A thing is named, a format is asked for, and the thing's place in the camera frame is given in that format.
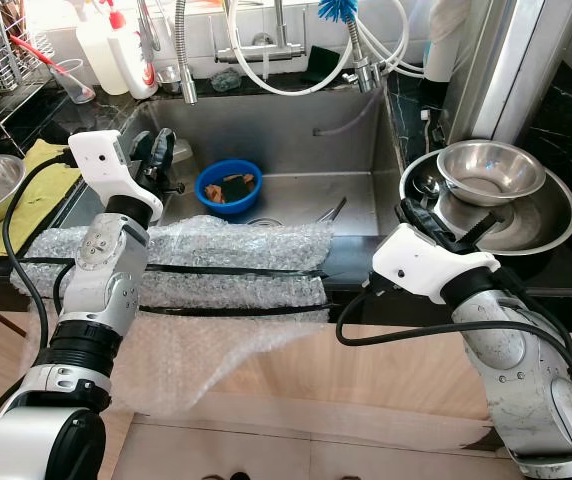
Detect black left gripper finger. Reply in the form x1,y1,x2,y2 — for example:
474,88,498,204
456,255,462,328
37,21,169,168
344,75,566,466
148,128,179,171

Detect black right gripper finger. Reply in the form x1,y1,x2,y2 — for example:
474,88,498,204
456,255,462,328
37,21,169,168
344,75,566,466
396,198,464,247

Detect steel spoon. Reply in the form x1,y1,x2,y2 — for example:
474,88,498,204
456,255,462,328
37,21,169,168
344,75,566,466
316,197,347,227
316,195,349,227
409,175,439,201

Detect brown scrub sponge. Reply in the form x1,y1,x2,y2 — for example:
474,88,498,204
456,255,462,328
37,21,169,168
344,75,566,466
206,172,255,204

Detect small steel cup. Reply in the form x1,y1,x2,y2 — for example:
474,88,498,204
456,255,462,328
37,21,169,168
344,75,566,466
154,63,185,94

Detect blue plastic bowl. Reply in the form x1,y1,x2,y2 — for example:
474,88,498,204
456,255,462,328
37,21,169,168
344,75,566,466
194,159,264,216

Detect flexible steel faucet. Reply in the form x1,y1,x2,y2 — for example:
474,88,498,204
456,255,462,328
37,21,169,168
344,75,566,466
174,0,199,106

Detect white bottle red pump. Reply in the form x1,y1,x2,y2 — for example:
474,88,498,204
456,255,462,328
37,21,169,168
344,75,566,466
104,0,159,101

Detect green scrub pad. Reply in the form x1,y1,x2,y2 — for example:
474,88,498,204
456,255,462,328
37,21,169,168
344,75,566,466
211,68,242,93

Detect clear plastic cup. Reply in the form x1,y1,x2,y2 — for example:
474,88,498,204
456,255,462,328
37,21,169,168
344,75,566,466
51,58,99,105

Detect yellow green cloth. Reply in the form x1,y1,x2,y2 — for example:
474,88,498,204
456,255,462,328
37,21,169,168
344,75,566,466
0,138,87,259

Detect stainless steel sink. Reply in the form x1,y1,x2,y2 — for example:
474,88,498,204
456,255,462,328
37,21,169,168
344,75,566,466
106,85,412,236

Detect clear bubble wrap sheet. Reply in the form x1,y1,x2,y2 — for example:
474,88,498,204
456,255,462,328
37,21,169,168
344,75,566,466
16,215,335,416

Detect tall stainless steel canister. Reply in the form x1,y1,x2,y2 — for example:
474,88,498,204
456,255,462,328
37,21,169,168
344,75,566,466
436,0,572,146

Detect chrome gooseneck faucet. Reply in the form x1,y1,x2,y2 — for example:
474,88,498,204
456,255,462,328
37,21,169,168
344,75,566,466
344,18,382,93

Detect white hanging cloth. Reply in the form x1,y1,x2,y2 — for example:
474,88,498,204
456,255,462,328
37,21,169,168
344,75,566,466
421,0,472,83

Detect blue bottle brush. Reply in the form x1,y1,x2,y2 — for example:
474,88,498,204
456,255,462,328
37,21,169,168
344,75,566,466
316,0,359,23

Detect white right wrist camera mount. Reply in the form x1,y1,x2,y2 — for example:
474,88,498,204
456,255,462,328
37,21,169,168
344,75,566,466
373,223,502,304

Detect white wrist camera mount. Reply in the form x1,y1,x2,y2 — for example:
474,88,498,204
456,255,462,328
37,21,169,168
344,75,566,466
373,223,502,304
69,130,164,223

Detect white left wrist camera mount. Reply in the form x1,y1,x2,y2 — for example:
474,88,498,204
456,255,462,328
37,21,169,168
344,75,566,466
69,130,164,223

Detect white hose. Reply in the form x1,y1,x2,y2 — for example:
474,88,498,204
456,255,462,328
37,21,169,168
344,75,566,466
366,0,427,79
223,0,352,98

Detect chrome wall tap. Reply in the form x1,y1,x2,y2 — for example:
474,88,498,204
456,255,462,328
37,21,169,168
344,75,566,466
226,0,292,66

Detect red handled brush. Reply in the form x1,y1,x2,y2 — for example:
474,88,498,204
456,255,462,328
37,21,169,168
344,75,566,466
16,33,72,71

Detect steel wire dish rack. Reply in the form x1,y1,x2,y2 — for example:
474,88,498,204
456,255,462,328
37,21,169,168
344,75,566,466
0,0,57,136

